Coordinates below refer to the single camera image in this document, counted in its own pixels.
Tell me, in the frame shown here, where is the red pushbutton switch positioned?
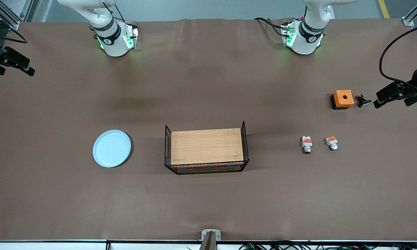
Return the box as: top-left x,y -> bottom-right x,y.
301,136 -> 313,155

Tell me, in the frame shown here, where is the light blue round plate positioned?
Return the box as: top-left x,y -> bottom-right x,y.
92,130 -> 132,168

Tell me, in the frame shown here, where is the black pushbutton head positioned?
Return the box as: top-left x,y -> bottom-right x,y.
355,94 -> 371,108

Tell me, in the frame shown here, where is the brown table cover sheet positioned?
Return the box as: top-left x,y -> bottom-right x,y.
0,18 -> 417,242

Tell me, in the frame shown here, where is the light wooden board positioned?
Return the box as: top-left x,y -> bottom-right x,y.
170,128 -> 245,166

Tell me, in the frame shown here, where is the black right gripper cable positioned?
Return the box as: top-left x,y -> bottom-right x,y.
0,24 -> 28,44

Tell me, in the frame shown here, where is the aluminium frame post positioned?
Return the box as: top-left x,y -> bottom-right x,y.
402,0 -> 417,27
0,0 -> 34,31

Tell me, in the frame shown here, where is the orange button enclosure box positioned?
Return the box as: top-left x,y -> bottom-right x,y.
330,90 -> 354,110

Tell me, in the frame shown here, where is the black arm base cable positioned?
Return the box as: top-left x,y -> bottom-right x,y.
254,17 -> 287,37

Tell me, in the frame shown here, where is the black wire basket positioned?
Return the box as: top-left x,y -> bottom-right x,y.
164,120 -> 250,175

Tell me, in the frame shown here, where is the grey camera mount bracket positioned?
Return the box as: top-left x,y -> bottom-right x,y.
199,229 -> 221,250

